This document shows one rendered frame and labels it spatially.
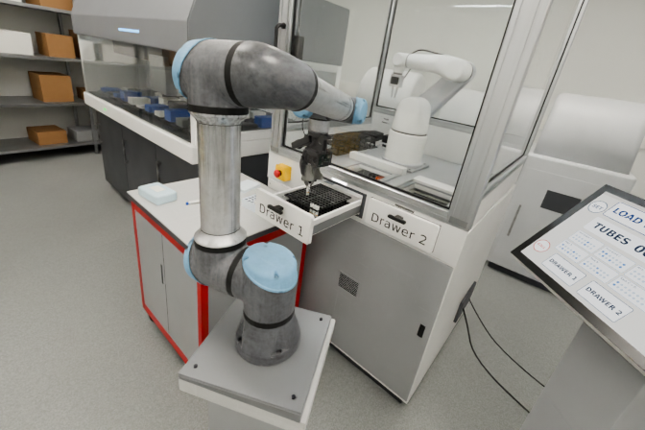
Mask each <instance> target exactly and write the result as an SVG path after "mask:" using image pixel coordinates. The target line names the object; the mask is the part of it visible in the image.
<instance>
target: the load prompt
mask: <svg viewBox="0 0 645 430"><path fill-rule="evenodd" d="M602 215H604V216H606V217H608V218H610V219H612V220H613V221H615V222H617V223H619V224H621V225H623V226H625V227H628V228H630V229H632V230H634V231H636V232H638V233H640V234H642V235H644V236H645V212H643V211H641V210H639V209H637V208H634V207H632V206H630V205H627V204H625V203H621V202H619V203H617V204H616V205H614V206H613V207H611V208H610V209H608V210H607V211H605V212H604V213H602Z"/></svg>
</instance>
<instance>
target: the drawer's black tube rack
mask: <svg viewBox="0 0 645 430"><path fill-rule="evenodd" d="M306 190H307V187H306V188H303V189H300V190H297V191H294V192H290V193H289V194H290V195H293V196H295V197H297V198H298V199H300V200H302V201H303V202H306V203H309V204H310V203H313V204H315V205H318V206H319V207H320V208H319V209H320V210H321V211H319V214H318V217H319V216H322V215H323V214H326V213H328V212H330V211H333V210H335V209H338V208H340V207H342V206H345V205H347V204H350V203H348V202H347V200H349V199H351V198H352V197H350V196H348V195H346V194H344V193H342V192H339V191H337V190H335V189H332V188H330V187H328V186H326V185H323V184H321V183H320V184H316V185H313V186H310V190H309V195H306ZM286 202H288V203H291V204H293V205H295V206H297V207H299V208H301V209H302V210H304V211H306V212H308V213H309V212H310V208H308V207H306V206H304V205H302V204H301V203H298V202H296V201H294V200H292V199H290V198H289V200H286Z"/></svg>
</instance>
